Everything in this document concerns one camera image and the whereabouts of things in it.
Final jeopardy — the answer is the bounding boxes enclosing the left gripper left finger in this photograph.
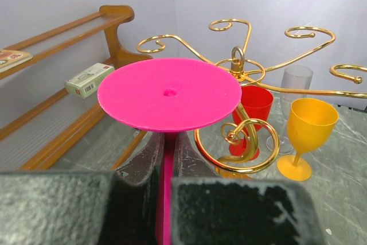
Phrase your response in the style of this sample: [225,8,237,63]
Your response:
[1,133,162,244]

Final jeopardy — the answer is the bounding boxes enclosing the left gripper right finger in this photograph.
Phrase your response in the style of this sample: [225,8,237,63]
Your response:
[171,133,325,244]

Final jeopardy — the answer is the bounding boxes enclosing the pink wine glass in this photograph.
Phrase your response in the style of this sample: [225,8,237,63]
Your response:
[97,58,241,244]

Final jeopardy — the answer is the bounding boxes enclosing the red wine glass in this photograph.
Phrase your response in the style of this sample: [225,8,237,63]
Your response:
[228,85,274,161]

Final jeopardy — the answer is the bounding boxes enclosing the wooden shelf rack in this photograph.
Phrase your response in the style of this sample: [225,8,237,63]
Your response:
[1,5,147,172]

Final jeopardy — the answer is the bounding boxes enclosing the yellow wine glass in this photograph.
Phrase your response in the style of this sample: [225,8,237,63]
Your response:
[277,98,339,181]

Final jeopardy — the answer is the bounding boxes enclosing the frosted clear tall glass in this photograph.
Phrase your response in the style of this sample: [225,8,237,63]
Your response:
[279,65,313,155]

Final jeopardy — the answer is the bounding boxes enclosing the green white small box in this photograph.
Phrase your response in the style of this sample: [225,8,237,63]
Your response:
[64,63,115,99]

